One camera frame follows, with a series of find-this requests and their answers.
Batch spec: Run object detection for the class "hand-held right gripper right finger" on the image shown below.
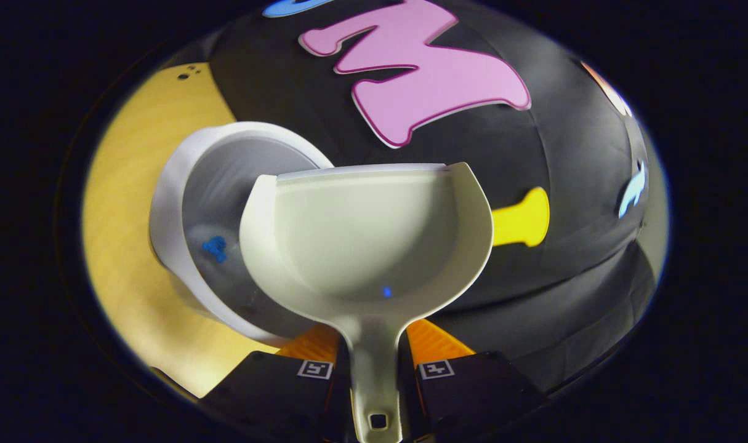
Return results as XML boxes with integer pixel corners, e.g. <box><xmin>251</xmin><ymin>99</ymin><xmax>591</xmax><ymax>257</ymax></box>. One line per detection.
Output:
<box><xmin>398</xmin><ymin>317</ymin><xmax>548</xmax><ymax>443</ymax></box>

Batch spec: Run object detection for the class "blue paper ball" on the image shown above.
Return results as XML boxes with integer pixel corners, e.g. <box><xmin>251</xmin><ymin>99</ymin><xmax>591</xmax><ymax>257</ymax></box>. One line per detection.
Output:
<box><xmin>202</xmin><ymin>236</ymin><xmax>228</xmax><ymax>265</ymax></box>

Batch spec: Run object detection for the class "black backdrop cloth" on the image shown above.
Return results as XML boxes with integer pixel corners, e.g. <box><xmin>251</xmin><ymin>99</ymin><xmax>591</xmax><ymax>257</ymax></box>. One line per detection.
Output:
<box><xmin>207</xmin><ymin>0</ymin><xmax>670</xmax><ymax>394</ymax></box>

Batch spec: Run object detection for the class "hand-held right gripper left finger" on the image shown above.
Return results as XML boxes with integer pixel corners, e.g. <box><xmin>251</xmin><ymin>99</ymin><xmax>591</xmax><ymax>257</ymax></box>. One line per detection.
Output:
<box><xmin>200</xmin><ymin>322</ymin><xmax>354</xmax><ymax>443</ymax></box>

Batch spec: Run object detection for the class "white plastic dustpan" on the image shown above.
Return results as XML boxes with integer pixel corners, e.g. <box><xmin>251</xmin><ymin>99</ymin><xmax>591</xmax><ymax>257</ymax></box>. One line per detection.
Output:
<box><xmin>239</xmin><ymin>162</ymin><xmax>495</xmax><ymax>443</ymax></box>

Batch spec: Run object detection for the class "white ribbed garbage bin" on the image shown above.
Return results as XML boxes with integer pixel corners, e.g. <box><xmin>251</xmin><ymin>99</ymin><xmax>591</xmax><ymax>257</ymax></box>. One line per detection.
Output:
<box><xmin>148</xmin><ymin>121</ymin><xmax>336</xmax><ymax>349</ymax></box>

